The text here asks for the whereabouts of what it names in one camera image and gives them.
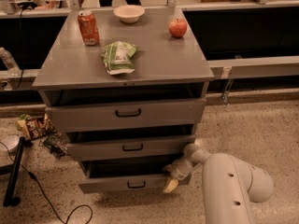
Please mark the grey bottom drawer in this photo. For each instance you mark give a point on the grey bottom drawer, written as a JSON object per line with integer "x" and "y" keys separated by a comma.
{"x": 107, "y": 177}

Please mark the grey top drawer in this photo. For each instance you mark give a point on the grey top drawer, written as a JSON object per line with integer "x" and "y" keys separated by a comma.
{"x": 86, "y": 118}

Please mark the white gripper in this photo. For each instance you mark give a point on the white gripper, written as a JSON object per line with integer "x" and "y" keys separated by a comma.
{"x": 181, "y": 168}

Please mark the red apple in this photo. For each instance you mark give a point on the red apple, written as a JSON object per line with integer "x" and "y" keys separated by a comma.
{"x": 177, "y": 28}

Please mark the clear plastic bottle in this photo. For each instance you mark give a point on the clear plastic bottle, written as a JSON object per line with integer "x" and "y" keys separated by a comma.
{"x": 10, "y": 63}

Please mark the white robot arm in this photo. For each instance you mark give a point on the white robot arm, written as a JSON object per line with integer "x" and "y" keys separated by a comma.
{"x": 230, "y": 185}

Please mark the white bowl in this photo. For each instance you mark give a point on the white bowl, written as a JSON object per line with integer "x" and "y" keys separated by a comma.
{"x": 129, "y": 13}

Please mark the metal railing frame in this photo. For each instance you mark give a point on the metal railing frame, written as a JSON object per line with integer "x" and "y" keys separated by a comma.
{"x": 239, "y": 41}

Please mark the grey middle drawer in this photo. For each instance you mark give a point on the grey middle drawer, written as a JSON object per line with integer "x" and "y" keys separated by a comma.
{"x": 129, "y": 148}

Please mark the black stand leg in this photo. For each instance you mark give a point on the black stand leg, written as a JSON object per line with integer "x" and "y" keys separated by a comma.
{"x": 13, "y": 171}

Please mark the orange soda can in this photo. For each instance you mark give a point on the orange soda can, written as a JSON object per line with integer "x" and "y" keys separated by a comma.
{"x": 88, "y": 27}

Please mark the dark green floor bag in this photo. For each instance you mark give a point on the dark green floor bag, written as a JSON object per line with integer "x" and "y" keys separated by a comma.
{"x": 55, "y": 144}

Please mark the grey drawer cabinet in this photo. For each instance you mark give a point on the grey drawer cabinet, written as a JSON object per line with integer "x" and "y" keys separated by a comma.
{"x": 165, "y": 69}

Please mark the brown snack bag on floor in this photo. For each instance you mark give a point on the brown snack bag on floor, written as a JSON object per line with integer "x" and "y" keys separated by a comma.
{"x": 34, "y": 128}

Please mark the grey drawer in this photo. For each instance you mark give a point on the grey drawer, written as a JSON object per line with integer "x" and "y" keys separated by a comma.
{"x": 129, "y": 148}
{"x": 107, "y": 177}
{"x": 86, "y": 118}

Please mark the green chip bag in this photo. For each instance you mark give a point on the green chip bag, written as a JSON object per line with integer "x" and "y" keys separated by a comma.
{"x": 117, "y": 56}

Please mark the white round floor object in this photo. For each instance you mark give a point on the white round floor object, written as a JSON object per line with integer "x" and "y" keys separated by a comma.
{"x": 10, "y": 143}

